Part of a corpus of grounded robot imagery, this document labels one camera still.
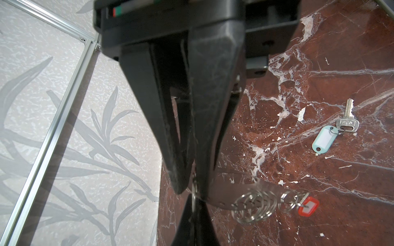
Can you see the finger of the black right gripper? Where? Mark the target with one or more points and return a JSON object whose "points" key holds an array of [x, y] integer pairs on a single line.
{"points": [[215, 62], [158, 80]]}

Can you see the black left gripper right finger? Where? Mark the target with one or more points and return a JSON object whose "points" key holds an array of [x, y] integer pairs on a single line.
{"points": [[204, 231]]}

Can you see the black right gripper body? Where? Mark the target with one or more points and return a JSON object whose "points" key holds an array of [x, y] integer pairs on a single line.
{"points": [[269, 25]]}

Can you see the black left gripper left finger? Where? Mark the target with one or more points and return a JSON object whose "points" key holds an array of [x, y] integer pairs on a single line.
{"points": [[185, 232]]}

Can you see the key with red tag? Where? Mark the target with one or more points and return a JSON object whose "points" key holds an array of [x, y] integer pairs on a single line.
{"points": [[307, 206]]}

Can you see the key with light tag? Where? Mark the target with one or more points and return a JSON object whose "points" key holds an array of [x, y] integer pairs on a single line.
{"points": [[328, 134]]}

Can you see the aluminium frame profiles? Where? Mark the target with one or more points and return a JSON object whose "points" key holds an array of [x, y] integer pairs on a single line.
{"points": [[44, 59]]}

